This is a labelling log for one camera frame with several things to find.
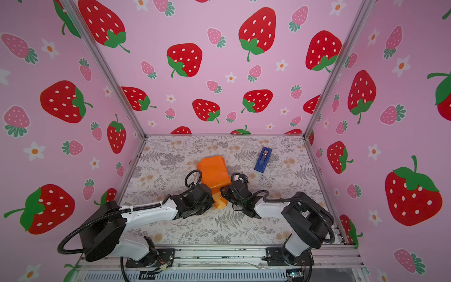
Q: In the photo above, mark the blue tape dispenser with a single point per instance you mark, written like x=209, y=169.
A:
x=263, y=160

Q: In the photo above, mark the aluminium front frame rail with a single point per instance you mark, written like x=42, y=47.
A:
x=331, y=263

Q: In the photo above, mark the aluminium corner post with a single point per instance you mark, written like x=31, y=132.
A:
x=356, y=28
x=76, y=17

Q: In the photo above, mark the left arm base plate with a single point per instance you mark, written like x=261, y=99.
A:
x=155, y=258

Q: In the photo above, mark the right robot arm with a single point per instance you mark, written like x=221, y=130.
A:
x=311, y=224

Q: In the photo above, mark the right aluminium corner post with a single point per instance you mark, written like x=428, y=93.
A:
x=356, y=28

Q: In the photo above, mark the left aluminium corner post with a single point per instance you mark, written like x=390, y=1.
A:
x=76, y=17

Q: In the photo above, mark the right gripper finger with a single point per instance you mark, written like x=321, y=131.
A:
x=231, y=200
x=226, y=191

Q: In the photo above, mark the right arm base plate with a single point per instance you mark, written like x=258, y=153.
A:
x=278, y=256

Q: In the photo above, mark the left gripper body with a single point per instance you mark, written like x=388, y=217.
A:
x=208, y=203

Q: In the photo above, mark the orange wrapping paper sheet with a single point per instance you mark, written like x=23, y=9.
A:
x=215, y=176

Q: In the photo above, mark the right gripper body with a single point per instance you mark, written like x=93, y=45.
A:
x=229, y=192

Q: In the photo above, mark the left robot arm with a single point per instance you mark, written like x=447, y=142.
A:
x=109, y=237

